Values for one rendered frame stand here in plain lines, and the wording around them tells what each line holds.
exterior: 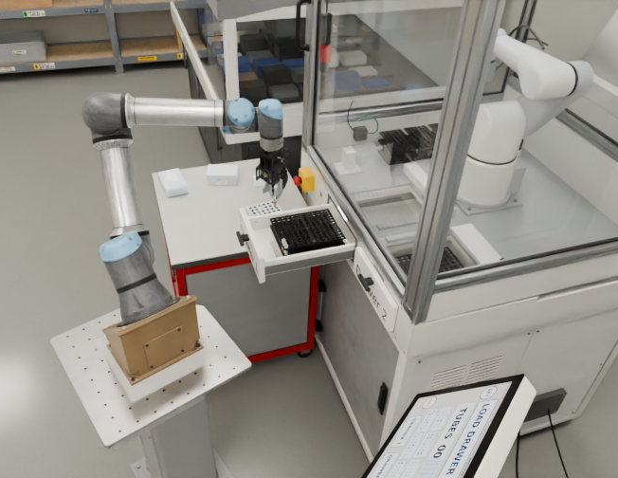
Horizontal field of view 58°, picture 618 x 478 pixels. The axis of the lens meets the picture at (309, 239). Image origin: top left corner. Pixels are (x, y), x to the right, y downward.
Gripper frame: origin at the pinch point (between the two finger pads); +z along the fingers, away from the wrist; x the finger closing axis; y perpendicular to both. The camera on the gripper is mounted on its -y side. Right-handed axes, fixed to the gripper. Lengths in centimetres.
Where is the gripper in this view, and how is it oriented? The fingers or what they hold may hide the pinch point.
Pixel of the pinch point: (276, 193)
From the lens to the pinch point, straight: 197.1
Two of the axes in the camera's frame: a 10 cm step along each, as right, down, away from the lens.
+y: -4.3, 5.6, -7.1
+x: 9.0, 2.8, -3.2
